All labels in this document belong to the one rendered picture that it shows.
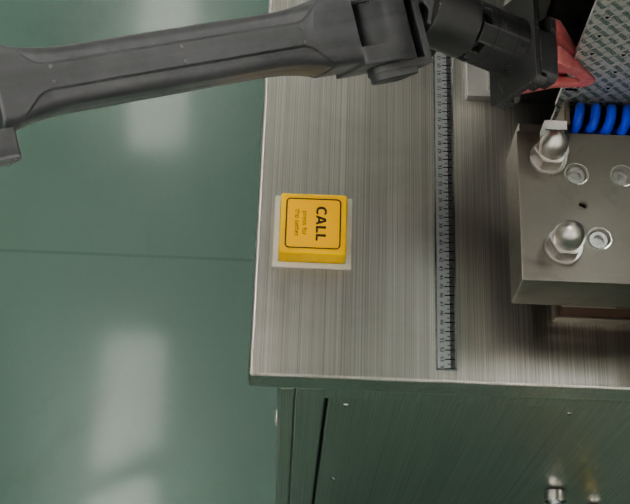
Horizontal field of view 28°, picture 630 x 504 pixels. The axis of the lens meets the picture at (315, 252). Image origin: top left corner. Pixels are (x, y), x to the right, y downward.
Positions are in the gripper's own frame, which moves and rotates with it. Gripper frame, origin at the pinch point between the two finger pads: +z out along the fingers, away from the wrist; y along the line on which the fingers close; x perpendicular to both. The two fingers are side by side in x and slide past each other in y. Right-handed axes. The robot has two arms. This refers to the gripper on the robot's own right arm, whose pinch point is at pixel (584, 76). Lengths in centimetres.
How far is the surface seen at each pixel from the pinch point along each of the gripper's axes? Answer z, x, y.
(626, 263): 5.3, -1.5, 17.8
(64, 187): -8, -128, -40
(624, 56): 0.3, 5.1, 0.3
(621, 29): -3.0, 8.1, 0.3
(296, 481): 8, -66, 26
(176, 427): 14, -116, 6
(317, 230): -14.4, -25.2, 10.7
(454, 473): 22, -50, 25
